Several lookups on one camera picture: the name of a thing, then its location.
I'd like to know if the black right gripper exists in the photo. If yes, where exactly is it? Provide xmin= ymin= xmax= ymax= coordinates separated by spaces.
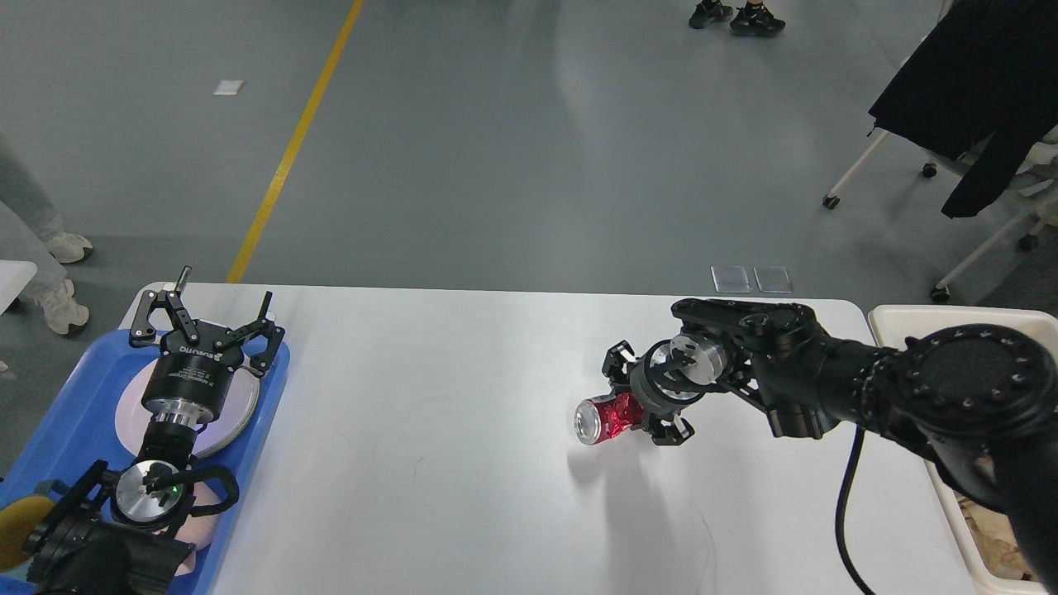
xmin=602 ymin=333 xmax=730 ymax=447

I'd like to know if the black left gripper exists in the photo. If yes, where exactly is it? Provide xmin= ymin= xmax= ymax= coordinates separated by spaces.
xmin=127 ymin=266 xmax=285 ymax=432

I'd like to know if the crushed red soda can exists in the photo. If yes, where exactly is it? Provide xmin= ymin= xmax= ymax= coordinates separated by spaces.
xmin=572 ymin=392 xmax=645 ymax=445

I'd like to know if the pink plate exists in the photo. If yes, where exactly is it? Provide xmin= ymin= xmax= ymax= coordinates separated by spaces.
xmin=114 ymin=361 xmax=260 ymax=459

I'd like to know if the pink mug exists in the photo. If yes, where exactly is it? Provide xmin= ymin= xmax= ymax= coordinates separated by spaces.
xmin=174 ymin=483 xmax=222 ymax=577

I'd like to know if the brown paper ball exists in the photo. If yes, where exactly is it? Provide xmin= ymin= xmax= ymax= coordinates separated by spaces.
xmin=956 ymin=495 xmax=1036 ymax=583

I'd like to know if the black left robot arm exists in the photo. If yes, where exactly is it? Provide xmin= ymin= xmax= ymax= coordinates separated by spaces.
xmin=2 ymin=270 xmax=288 ymax=594

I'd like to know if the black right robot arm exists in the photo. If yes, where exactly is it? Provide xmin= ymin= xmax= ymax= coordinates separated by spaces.
xmin=572 ymin=298 xmax=1057 ymax=593

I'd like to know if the blue plastic tray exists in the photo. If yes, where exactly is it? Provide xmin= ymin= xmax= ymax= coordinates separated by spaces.
xmin=0 ymin=330 xmax=291 ymax=595

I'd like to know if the white side table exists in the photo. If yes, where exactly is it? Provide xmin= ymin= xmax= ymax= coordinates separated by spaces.
xmin=0 ymin=259 xmax=37 ymax=315

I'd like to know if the person in grey trousers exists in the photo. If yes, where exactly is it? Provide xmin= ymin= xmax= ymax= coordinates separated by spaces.
xmin=1 ymin=136 xmax=94 ymax=336

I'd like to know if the teal and yellow mug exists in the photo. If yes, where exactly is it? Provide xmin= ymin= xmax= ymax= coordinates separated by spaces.
xmin=1 ymin=481 xmax=56 ymax=573

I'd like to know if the beige plastic bin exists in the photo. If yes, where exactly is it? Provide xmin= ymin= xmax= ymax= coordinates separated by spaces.
xmin=868 ymin=305 xmax=1057 ymax=594

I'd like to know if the person with black sneakers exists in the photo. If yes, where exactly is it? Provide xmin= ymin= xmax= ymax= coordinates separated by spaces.
xmin=688 ymin=1 xmax=786 ymax=38

